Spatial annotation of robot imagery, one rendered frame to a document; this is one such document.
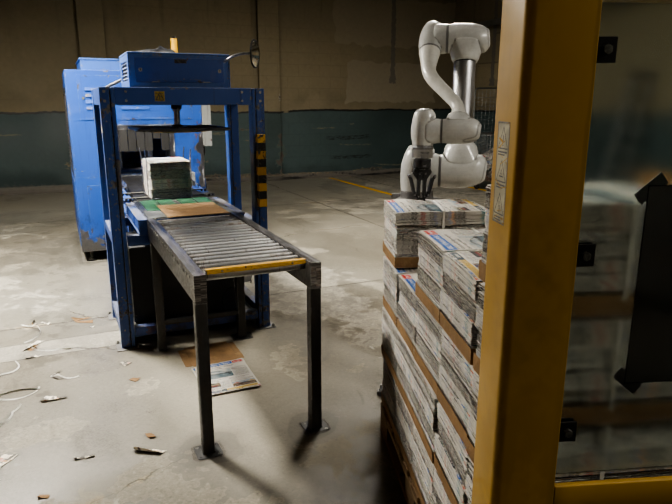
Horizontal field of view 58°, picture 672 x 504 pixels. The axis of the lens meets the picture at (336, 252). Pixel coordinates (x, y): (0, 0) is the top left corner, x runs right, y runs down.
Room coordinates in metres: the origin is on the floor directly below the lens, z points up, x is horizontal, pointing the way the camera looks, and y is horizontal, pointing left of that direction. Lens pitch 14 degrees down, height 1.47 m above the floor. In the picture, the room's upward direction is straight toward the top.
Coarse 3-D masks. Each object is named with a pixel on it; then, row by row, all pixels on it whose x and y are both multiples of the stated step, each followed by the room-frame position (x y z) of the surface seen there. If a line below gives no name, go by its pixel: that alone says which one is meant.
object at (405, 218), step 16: (384, 208) 2.55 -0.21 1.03; (400, 208) 2.36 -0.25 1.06; (416, 208) 2.36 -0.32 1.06; (384, 224) 2.56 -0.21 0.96; (400, 224) 2.28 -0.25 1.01; (416, 224) 2.29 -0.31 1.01; (432, 224) 2.29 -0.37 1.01; (384, 240) 2.54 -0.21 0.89; (400, 240) 2.29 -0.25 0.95; (416, 240) 2.30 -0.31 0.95; (400, 256) 2.29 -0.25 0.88; (416, 256) 2.30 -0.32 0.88
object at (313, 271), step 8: (240, 216) 3.58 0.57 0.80; (248, 224) 3.35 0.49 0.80; (256, 224) 3.34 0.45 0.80; (264, 232) 3.12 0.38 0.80; (280, 240) 2.93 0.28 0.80; (288, 248) 2.76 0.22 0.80; (296, 248) 2.76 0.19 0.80; (304, 256) 2.61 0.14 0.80; (312, 264) 2.51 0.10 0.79; (320, 264) 2.52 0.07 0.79; (288, 272) 2.76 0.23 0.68; (296, 272) 2.66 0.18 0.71; (304, 272) 2.57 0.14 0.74; (312, 272) 2.51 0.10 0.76; (320, 272) 2.52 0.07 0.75; (304, 280) 2.57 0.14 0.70; (312, 280) 2.51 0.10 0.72; (320, 280) 2.52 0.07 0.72; (312, 288) 2.51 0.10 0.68
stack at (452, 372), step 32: (384, 256) 2.52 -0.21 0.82; (384, 288) 2.51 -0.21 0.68; (384, 320) 2.47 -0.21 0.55; (416, 320) 1.96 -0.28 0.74; (448, 352) 1.59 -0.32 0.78; (384, 384) 2.47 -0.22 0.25; (416, 384) 1.89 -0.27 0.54; (448, 384) 1.56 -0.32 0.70; (384, 416) 2.43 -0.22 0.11; (416, 416) 1.90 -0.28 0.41; (416, 448) 1.87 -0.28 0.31; (448, 448) 1.54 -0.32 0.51; (416, 480) 1.87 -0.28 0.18; (448, 480) 1.52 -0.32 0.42
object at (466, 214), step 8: (440, 200) 2.56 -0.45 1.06; (448, 200) 2.55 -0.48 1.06; (456, 200) 2.54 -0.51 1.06; (464, 200) 2.54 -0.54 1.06; (448, 208) 2.36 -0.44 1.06; (456, 208) 2.36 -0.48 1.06; (464, 208) 2.36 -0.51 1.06; (472, 208) 2.36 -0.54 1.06; (480, 208) 2.36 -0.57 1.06; (456, 216) 2.30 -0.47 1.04; (464, 216) 2.31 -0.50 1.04; (472, 216) 2.31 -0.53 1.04; (480, 216) 2.31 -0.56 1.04; (456, 224) 2.30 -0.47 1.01; (464, 224) 2.31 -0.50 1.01; (472, 224) 2.31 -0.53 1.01; (480, 224) 2.31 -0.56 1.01
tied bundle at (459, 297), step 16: (448, 256) 1.61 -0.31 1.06; (464, 256) 1.60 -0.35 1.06; (480, 256) 1.60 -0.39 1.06; (448, 272) 1.61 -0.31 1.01; (464, 272) 1.48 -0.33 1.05; (448, 288) 1.61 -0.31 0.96; (464, 288) 1.47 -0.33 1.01; (448, 304) 1.58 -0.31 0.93; (464, 304) 1.47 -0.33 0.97; (448, 320) 1.59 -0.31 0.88; (464, 320) 1.44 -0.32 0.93; (464, 336) 1.44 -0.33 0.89
